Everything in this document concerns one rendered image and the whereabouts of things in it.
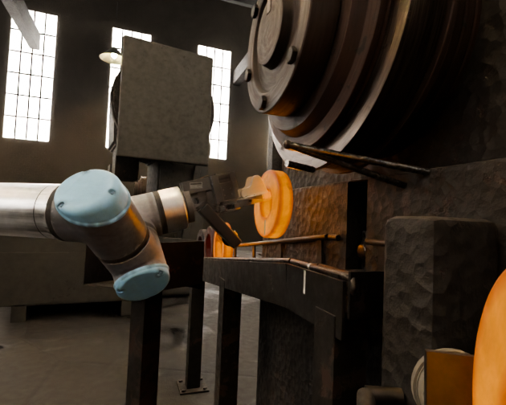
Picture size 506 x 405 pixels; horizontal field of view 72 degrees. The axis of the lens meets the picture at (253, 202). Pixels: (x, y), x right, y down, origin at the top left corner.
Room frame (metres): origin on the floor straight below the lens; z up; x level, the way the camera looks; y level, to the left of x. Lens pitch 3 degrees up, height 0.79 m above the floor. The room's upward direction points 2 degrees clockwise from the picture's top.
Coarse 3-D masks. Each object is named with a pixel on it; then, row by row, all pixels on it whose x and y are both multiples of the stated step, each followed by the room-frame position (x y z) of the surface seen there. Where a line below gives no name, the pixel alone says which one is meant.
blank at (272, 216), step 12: (264, 180) 0.81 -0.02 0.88; (276, 180) 0.75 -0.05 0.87; (288, 180) 0.76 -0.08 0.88; (276, 192) 0.74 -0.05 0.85; (288, 192) 0.74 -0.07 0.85; (264, 204) 0.83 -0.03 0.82; (276, 204) 0.74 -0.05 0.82; (288, 204) 0.74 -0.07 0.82; (264, 216) 0.81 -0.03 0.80; (276, 216) 0.74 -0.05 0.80; (288, 216) 0.74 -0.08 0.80; (264, 228) 0.79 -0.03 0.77; (276, 228) 0.75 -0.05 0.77
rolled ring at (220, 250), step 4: (228, 224) 1.28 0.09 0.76; (216, 232) 1.35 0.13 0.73; (216, 236) 1.35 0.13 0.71; (216, 240) 1.36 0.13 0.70; (220, 240) 1.37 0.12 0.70; (216, 244) 1.36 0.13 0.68; (220, 244) 1.37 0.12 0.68; (224, 244) 1.22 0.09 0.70; (216, 248) 1.36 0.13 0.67; (220, 248) 1.37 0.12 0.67; (224, 248) 1.22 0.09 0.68; (228, 248) 1.22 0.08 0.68; (232, 248) 1.23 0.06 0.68; (216, 252) 1.36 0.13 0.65; (220, 252) 1.36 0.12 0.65; (224, 252) 1.22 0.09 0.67; (228, 252) 1.22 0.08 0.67; (232, 252) 1.23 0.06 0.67; (216, 256) 1.35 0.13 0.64; (220, 256) 1.35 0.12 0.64; (224, 256) 1.22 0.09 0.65; (228, 256) 1.23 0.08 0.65
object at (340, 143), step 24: (408, 0) 0.41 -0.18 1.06; (432, 0) 0.43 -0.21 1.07; (408, 24) 0.41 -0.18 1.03; (432, 24) 0.43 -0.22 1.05; (384, 48) 0.45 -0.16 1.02; (408, 48) 0.44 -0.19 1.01; (432, 48) 0.45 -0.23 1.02; (384, 72) 0.45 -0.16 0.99; (408, 72) 0.46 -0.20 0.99; (384, 96) 0.46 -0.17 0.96; (408, 96) 0.48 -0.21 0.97; (360, 120) 0.49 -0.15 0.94; (384, 120) 0.50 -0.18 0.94; (336, 144) 0.55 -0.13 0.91; (360, 144) 0.54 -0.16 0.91; (336, 168) 0.66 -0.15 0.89
